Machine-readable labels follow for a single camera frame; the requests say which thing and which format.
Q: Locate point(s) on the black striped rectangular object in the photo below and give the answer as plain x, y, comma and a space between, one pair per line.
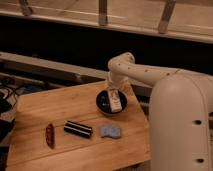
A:
78, 129

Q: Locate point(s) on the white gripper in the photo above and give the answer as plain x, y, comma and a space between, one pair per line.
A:
114, 81

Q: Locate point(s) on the metal frame rail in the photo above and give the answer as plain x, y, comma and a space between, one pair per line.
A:
51, 68

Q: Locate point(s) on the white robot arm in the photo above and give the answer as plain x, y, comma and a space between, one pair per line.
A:
180, 103

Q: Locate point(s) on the white bottle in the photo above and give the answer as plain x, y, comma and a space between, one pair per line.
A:
114, 100

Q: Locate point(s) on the red-brown oblong object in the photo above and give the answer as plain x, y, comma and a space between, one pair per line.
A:
50, 136

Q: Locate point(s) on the dark ceramic bowl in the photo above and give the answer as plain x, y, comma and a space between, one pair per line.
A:
103, 103

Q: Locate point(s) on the blue sponge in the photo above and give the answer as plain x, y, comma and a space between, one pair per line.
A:
110, 131

